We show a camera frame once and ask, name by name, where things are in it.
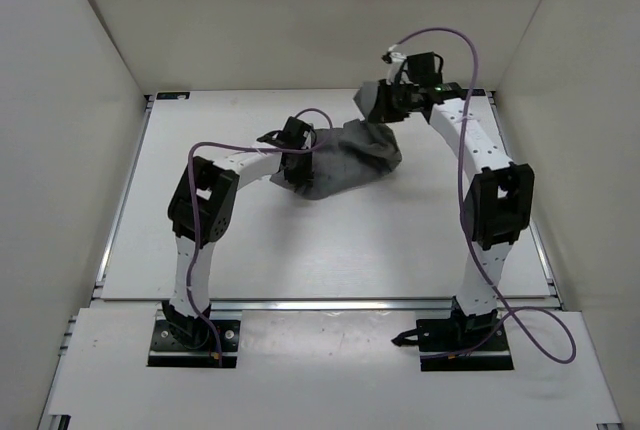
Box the aluminium left table rail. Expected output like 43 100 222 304
91 94 155 299

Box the aluminium front table rail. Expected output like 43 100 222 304
211 298 451 311

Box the grey pleated skirt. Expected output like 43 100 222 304
271 107 402 201

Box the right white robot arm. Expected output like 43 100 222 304
354 49 534 351

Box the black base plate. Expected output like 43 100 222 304
147 300 241 369
391 319 514 372

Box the left blue table label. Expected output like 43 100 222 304
155 91 190 100

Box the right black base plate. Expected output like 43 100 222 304
391 319 514 372

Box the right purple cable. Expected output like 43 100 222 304
387 27 577 365

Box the aluminium right table rail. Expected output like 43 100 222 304
487 91 559 300

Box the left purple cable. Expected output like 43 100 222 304
187 108 335 356

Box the aluminium table rail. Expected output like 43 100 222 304
211 298 451 311
91 94 155 299
487 91 559 300

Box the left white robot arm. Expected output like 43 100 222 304
162 117 316 348

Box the purple cable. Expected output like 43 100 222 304
187 108 335 356
387 27 577 365

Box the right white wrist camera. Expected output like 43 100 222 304
381 44 406 84

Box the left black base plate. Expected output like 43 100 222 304
147 300 241 369

